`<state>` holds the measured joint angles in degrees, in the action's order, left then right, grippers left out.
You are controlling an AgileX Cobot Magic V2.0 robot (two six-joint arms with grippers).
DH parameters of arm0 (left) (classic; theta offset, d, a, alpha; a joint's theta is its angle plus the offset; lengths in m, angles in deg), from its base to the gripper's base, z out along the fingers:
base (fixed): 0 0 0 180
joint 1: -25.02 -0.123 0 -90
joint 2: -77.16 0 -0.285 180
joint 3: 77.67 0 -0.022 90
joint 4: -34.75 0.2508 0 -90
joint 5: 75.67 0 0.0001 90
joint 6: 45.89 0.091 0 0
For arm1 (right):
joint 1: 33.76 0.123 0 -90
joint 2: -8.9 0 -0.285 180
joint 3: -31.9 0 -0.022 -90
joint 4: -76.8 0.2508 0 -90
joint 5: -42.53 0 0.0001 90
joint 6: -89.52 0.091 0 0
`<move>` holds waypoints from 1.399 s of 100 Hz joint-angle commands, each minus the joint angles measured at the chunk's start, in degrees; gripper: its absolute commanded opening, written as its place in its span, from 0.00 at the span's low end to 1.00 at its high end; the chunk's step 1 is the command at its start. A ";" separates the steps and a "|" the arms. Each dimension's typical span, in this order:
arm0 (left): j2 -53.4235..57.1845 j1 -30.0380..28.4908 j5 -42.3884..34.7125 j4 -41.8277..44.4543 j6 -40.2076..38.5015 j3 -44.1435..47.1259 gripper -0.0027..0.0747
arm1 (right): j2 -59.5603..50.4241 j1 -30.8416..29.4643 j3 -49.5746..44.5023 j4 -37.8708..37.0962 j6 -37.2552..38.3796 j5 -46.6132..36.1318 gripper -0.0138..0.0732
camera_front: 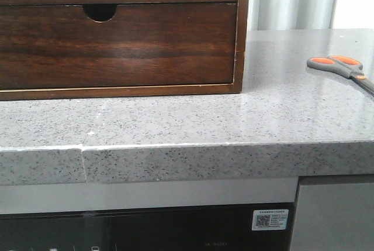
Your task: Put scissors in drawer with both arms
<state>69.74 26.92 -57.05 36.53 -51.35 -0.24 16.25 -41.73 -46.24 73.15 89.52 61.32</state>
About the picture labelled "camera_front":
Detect grey orange scissors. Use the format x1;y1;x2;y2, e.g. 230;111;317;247
306;56;373;95

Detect dark wooden drawer cabinet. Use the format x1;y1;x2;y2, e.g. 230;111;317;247
1;0;248;101

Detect white QR code sticker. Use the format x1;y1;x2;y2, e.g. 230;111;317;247
252;209;289;231

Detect black appliance under counter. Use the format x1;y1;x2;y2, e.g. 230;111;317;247
1;202;295;250

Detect grey cabinet door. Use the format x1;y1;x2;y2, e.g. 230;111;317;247
290;183;373;250

